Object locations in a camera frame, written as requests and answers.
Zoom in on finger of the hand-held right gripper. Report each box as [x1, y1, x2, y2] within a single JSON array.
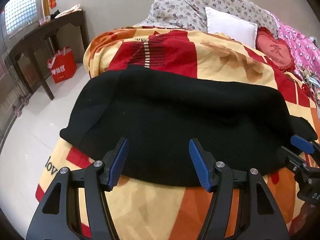
[[277, 146, 320, 189], [291, 134, 320, 156]]

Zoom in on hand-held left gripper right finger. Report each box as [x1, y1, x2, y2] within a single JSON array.
[[189, 138, 290, 240]]

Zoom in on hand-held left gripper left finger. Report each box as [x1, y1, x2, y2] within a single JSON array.
[[26, 137, 130, 240]]

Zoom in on black pants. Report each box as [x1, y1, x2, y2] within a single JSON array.
[[59, 64, 318, 187]]

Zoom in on yellow red printed blanket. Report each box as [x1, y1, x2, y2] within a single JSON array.
[[36, 26, 320, 240]]

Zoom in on blue face mask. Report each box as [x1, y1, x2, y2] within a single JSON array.
[[304, 76, 320, 88]]

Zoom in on red heart cushion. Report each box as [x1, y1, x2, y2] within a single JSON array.
[[255, 27, 297, 72]]

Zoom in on pink printed bedding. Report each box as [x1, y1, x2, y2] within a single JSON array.
[[271, 12, 320, 98]]

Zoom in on red shopping bag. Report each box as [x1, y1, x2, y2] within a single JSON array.
[[47, 46, 77, 84]]

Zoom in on white pillow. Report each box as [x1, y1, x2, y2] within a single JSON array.
[[205, 7, 258, 49]]

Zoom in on dark wooden table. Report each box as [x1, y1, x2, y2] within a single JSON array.
[[9, 9, 90, 100]]

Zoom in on floral quilt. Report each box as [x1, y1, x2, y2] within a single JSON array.
[[132, 0, 283, 37]]

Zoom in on beige cloth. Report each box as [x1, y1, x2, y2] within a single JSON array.
[[54, 4, 82, 19]]

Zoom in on glass block window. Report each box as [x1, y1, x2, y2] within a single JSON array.
[[4, 0, 43, 39]]

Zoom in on wooden slatted wall panel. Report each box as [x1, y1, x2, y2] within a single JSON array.
[[0, 36, 52, 140]]

